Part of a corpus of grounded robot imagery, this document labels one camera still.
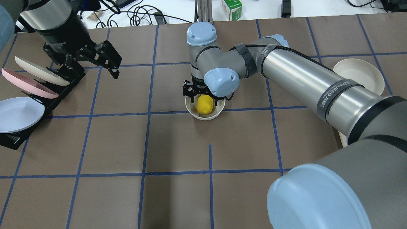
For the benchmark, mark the cream round plate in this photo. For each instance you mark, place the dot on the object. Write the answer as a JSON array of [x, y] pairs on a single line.
[[362, 72]]

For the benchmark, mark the black dish rack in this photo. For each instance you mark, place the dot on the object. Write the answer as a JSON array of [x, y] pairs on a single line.
[[15, 139]]

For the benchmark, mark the cream rectangular tray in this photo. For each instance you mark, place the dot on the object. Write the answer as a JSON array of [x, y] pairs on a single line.
[[343, 139]]

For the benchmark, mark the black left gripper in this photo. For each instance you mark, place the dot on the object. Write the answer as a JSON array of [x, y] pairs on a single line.
[[62, 39]]

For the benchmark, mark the cream plate in rack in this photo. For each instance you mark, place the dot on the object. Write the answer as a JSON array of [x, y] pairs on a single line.
[[41, 72]]

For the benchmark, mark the yellow lemon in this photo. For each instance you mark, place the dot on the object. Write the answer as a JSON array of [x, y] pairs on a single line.
[[204, 104]]

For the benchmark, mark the white bowl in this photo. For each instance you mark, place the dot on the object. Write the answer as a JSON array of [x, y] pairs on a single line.
[[191, 108]]

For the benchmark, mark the aluminium frame post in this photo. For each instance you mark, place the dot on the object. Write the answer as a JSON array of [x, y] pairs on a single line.
[[203, 11]]

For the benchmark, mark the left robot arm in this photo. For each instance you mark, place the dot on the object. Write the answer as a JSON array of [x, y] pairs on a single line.
[[54, 20]]

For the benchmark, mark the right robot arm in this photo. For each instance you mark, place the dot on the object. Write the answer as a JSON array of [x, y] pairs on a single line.
[[361, 186]]

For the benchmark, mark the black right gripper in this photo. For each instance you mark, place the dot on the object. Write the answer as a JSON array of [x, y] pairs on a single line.
[[189, 89]]

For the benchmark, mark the blue plate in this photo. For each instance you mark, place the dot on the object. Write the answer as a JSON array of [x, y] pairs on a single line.
[[19, 113]]

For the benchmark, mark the pink plate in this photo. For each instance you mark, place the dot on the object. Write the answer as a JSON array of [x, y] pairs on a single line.
[[28, 84]]

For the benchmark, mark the black power adapter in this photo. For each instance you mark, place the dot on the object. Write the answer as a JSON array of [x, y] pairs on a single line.
[[123, 3]]

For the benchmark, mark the green white carton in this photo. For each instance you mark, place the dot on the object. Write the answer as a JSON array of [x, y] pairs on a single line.
[[232, 9]]

